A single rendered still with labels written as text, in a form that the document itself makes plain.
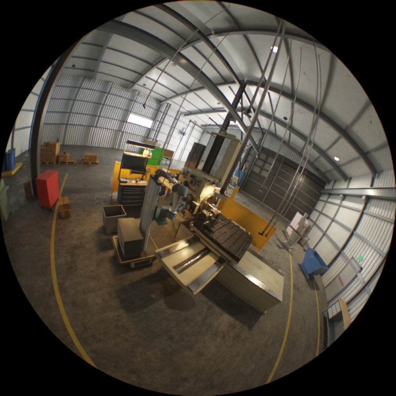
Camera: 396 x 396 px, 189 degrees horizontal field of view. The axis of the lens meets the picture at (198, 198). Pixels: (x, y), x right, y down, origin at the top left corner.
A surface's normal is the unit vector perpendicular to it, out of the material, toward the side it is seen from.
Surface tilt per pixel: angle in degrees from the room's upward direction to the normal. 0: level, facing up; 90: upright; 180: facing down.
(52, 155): 90
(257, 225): 90
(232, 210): 90
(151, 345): 0
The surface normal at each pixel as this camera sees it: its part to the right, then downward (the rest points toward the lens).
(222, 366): 0.38, -0.86
